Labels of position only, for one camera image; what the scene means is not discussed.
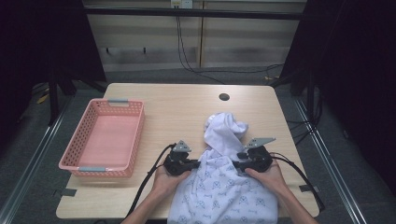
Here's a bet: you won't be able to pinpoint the grey tape piece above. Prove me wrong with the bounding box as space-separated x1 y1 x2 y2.
298 184 320 193

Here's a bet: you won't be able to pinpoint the white cloth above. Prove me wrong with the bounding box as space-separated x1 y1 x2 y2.
166 111 279 224

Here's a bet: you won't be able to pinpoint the person's right hand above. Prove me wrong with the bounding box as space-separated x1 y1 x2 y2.
244 161 289 200

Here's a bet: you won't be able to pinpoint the yellow floor object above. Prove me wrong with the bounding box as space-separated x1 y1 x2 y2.
35 92 50 105

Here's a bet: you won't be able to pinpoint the black tape piece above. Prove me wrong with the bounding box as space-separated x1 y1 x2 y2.
52 188 78 199

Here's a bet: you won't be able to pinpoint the black hanging wall cable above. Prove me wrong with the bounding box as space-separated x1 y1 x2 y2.
175 15 285 85

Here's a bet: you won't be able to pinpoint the left hand-held gripper black cable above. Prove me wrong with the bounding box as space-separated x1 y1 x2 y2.
125 142 177 219

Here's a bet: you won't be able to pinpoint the black horizontal frame bar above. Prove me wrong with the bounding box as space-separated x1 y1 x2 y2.
83 7 308 21

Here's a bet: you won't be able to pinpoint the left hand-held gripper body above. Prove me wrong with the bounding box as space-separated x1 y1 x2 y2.
163 139 192 177

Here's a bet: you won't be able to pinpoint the person's left hand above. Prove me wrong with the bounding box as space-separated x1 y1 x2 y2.
151 166 191 200

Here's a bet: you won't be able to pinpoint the black metal stand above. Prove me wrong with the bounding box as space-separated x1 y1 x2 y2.
48 70 61 127

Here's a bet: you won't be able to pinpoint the hand-held gripper black cable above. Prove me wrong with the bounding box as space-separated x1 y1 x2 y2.
125 142 177 219
270 152 327 213

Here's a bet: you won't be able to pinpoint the white wall socket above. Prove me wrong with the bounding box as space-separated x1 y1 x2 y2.
170 0 194 9

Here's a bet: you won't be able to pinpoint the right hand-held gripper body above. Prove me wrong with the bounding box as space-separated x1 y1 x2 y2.
245 137 276 174

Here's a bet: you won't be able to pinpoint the dark curtain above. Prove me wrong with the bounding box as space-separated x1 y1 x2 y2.
279 0 396 195
0 0 107 150

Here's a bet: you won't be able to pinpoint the silver floor rail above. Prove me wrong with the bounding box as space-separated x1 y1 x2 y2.
293 97 369 224
0 101 75 224

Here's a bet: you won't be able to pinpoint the pink plastic basket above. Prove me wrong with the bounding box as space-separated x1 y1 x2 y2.
58 98 146 178

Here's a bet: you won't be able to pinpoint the black floor cables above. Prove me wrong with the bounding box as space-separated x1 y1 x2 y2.
285 90 324 147

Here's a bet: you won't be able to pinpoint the right hand-held gripper black cable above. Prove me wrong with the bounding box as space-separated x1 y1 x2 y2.
270 152 327 213

